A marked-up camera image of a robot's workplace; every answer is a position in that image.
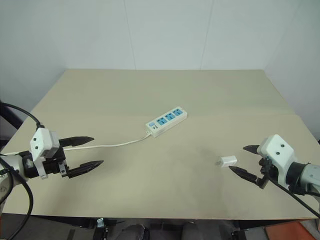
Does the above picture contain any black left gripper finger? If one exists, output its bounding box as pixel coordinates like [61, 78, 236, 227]
[58, 136, 96, 149]
[66, 160, 105, 179]

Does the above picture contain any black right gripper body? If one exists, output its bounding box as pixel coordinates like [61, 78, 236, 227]
[257, 156, 279, 181]

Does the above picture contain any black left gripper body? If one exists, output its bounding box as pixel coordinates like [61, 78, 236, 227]
[41, 146, 71, 179]

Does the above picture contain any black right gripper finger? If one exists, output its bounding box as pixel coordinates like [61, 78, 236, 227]
[228, 165, 268, 189]
[242, 143, 263, 155]

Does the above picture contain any white plug adapter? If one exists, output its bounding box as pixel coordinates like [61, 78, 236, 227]
[215, 155, 239, 167]

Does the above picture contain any white power strip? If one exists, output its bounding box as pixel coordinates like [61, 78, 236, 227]
[145, 106, 189, 139]

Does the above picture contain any orange red object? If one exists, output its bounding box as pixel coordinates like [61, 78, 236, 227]
[264, 220, 320, 240]

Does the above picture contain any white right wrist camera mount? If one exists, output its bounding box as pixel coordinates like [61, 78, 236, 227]
[258, 134, 299, 189]

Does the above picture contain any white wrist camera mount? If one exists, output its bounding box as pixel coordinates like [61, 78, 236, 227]
[258, 134, 299, 189]
[29, 127, 61, 180]

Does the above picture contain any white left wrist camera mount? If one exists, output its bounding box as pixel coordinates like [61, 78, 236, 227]
[29, 127, 61, 180]

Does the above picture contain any white power cord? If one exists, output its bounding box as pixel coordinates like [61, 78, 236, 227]
[0, 131, 153, 157]

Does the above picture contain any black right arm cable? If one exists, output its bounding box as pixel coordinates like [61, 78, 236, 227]
[267, 177, 320, 219]

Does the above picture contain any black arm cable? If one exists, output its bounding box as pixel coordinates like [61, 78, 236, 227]
[267, 177, 320, 219]
[0, 100, 46, 240]

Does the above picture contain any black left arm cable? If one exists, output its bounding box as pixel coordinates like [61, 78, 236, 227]
[0, 100, 46, 240]

